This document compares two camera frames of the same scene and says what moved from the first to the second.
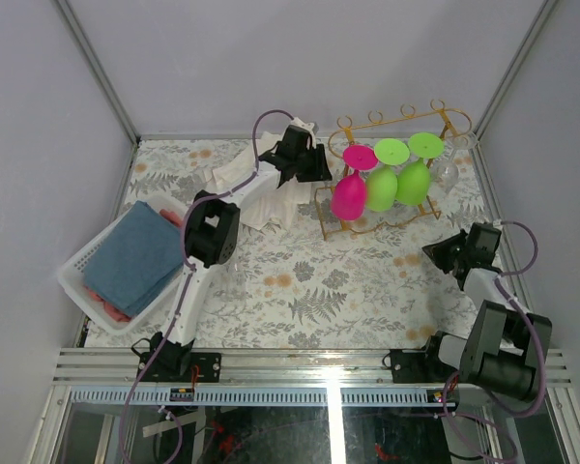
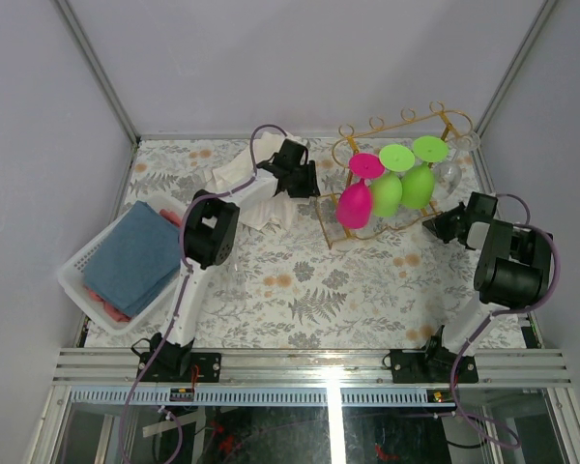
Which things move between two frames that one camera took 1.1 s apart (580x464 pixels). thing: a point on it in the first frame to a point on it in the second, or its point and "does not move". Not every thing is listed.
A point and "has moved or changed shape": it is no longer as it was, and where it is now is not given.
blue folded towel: [136, 254] does not move
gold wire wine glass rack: [387, 163] has moved or changed shape
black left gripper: [314, 169] to [307, 188]
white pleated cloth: [270, 212] does not move
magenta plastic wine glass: [348, 193] has moved or changed shape
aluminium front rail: [109, 377] does not move
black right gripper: [436, 250] to [437, 223]
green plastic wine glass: [414, 181] has moved or changed shape
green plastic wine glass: [382, 183] has moved or changed shape
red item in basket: [110, 309] does not move
